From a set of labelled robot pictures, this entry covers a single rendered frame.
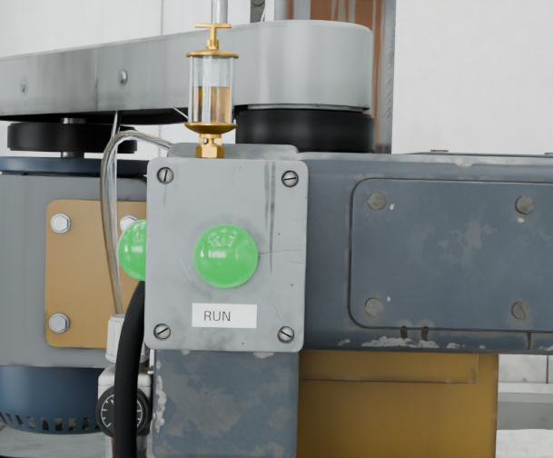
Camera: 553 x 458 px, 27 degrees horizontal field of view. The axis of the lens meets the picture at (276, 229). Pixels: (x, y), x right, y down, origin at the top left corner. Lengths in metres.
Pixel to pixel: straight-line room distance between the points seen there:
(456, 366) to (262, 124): 0.25
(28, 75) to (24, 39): 4.94
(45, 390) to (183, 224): 0.52
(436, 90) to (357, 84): 5.12
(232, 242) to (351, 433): 0.40
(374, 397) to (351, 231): 0.33
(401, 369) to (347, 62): 0.25
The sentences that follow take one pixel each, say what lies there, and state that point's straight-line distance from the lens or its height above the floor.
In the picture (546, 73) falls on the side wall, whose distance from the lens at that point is 5.94.
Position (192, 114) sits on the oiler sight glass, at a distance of 0.61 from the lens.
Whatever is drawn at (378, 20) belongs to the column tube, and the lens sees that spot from 1.09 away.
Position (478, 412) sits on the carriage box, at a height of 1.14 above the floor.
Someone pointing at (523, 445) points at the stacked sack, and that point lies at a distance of 4.14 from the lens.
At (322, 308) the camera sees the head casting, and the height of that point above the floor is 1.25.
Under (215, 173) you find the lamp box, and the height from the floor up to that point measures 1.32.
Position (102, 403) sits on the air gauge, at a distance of 0.79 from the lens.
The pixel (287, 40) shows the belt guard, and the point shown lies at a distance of 0.70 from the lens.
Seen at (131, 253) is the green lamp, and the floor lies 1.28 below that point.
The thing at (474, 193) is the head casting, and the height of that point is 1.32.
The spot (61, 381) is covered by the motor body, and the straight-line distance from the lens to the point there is 1.03.
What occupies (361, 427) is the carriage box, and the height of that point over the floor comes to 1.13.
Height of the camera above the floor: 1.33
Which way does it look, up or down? 3 degrees down
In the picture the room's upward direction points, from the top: 1 degrees clockwise
